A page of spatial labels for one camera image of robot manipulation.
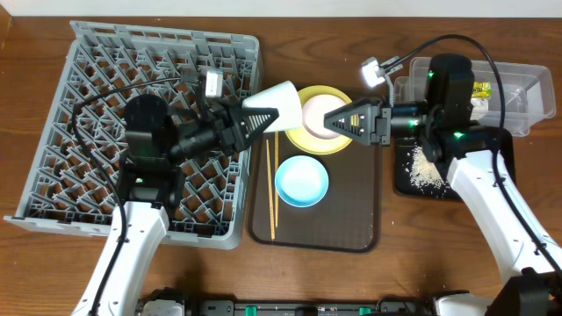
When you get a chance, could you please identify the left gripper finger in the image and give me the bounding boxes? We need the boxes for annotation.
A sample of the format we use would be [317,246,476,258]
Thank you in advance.
[234,108,279,147]
[216,99,242,110]

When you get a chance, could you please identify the white cup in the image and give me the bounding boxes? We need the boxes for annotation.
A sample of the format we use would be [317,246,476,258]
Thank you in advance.
[242,81,303,133]

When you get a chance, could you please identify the white bowl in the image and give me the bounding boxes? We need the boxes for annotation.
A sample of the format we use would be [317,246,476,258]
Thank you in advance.
[302,94,346,140]

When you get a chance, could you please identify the light blue bowl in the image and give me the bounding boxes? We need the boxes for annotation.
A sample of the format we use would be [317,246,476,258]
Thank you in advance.
[276,155,329,208]

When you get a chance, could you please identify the green snack wrapper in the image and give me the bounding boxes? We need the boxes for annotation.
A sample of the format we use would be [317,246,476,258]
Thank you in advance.
[472,82,493,99]

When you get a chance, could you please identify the white napkin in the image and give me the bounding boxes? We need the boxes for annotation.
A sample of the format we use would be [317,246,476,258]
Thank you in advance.
[471,98,488,120]

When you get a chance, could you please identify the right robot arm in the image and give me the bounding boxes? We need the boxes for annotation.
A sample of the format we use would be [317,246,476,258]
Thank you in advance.
[323,54,561,315]

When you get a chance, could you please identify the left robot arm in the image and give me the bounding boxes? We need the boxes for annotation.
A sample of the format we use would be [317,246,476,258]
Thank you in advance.
[73,94,279,315]

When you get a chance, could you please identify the clear plastic waste bin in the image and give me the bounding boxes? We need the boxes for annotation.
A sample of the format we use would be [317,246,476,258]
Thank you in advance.
[394,57,557,137]

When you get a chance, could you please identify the grey dishwasher rack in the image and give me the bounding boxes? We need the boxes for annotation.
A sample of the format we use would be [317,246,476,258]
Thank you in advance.
[9,21,263,249]

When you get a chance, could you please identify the left wooden chopstick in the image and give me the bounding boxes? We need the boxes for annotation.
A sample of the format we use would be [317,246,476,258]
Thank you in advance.
[265,139,276,240]

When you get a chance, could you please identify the wooden chopstick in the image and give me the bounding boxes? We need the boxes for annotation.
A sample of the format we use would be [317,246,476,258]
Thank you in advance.
[265,139,276,240]
[274,132,279,228]

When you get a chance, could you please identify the right wooden chopstick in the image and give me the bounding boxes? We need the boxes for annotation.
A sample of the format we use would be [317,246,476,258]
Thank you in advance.
[274,132,279,228]

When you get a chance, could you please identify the yellow plate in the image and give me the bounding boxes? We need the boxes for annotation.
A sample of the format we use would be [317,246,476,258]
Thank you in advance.
[285,85,351,155]

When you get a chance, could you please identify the spilled rice pile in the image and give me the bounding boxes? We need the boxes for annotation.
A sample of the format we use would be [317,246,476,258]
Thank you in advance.
[403,145,448,192]

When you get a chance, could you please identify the brown serving tray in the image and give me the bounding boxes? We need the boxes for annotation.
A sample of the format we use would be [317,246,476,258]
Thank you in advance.
[246,132,382,254]

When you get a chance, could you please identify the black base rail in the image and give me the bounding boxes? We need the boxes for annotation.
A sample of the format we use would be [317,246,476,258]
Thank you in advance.
[135,287,497,316]

